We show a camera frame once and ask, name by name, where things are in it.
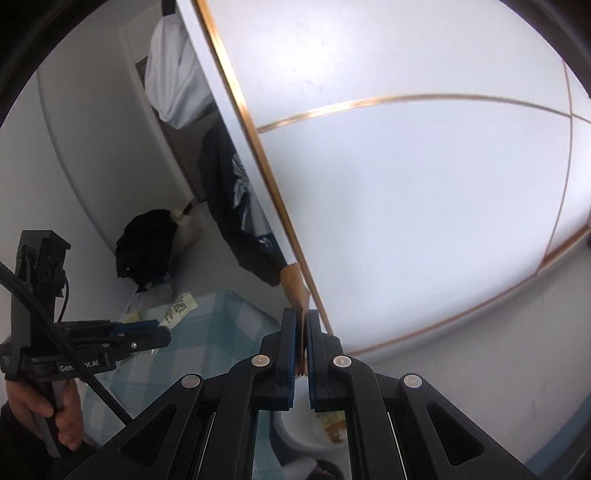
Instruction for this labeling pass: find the yellow printed wrapper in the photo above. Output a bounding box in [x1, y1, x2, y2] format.
[160, 292, 198, 329]

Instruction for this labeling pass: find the orange snack packet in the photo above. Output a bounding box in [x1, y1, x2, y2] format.
[280, 263, 311, 376]

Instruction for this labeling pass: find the white trash bin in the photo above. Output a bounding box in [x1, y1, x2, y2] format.
[273, 405, 348, 453]

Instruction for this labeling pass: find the person's left hand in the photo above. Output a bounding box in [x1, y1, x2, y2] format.
[6, 380, 84, 451]

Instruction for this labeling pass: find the grey plastic parcel bag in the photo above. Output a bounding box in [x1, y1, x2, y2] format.
[125, 282, 173, 314]

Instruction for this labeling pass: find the black backpack on floor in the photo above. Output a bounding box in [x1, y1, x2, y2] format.
[115, 209, 178, 292]

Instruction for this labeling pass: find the black hanging jacket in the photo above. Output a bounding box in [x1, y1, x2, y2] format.
[197, 119, 287, 287]

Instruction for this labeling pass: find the silver folded umbrella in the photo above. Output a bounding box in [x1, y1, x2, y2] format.
[231, 153, 280, 253]

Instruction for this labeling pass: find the white hanging bag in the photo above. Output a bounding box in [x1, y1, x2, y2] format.
[144, 14, 214, 130]

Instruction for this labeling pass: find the black cable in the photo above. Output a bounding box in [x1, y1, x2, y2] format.
[0, 260, 136, 425]

